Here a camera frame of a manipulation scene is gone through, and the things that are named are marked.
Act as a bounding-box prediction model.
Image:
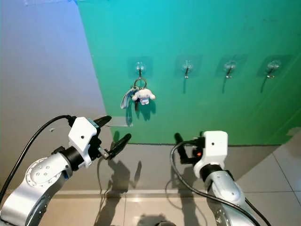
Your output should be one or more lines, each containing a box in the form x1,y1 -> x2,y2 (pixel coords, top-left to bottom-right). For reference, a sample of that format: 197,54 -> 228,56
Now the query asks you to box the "grey tape strip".
106,116 -> 133,128

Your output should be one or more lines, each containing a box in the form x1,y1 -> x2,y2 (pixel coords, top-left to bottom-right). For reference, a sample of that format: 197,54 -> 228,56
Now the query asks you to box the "clear adhesive wall hook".
216,56 -> 245,79
127,56 -> 153,79
258,55 -> 289,79
175,56 -> 203,79

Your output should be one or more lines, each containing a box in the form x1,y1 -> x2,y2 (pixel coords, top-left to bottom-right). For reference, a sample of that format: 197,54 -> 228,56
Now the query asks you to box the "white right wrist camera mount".
194,130 -> 228,178

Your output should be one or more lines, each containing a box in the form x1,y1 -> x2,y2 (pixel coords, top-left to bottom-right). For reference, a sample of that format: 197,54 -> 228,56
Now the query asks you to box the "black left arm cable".
0,114 -> 77,201

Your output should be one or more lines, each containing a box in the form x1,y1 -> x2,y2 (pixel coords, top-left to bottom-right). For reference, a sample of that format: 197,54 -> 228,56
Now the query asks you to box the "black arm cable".
171,139 -> 271,226
0,114 -> 77,201

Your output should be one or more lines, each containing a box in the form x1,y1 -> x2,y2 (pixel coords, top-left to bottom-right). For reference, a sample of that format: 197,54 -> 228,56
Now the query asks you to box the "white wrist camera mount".
194,130 -> 228,178
68,117 -> 100,169

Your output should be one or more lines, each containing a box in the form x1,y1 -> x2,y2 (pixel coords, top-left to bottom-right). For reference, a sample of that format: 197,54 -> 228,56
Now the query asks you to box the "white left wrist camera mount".
68,117 -> 100,169

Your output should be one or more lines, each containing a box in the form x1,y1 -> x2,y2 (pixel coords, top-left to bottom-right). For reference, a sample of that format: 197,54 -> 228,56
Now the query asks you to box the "green wall board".
76,0 -> 301,146

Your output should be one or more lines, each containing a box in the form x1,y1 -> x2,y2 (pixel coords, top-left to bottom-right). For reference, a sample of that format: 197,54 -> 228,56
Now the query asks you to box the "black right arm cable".
171,139 -> 271,226

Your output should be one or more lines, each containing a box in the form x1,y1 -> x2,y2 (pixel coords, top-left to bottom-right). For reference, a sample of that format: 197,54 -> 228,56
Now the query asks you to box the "white plush dog keychain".
120,78 -> 156,113

